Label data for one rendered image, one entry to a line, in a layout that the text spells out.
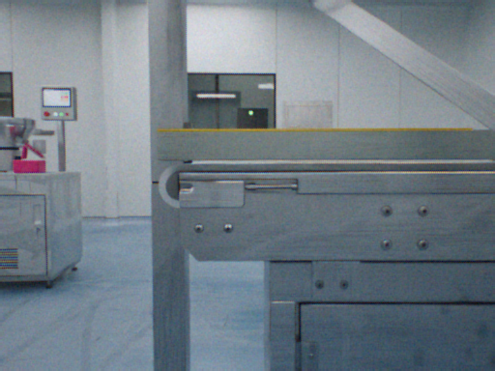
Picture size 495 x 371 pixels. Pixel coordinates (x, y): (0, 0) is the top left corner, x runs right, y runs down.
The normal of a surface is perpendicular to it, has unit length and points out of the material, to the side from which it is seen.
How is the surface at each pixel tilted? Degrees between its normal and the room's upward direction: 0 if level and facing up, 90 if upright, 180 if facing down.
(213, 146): 90
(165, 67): 90
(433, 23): 90
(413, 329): 90
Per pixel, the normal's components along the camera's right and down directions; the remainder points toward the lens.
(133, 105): 0.06, 0.05
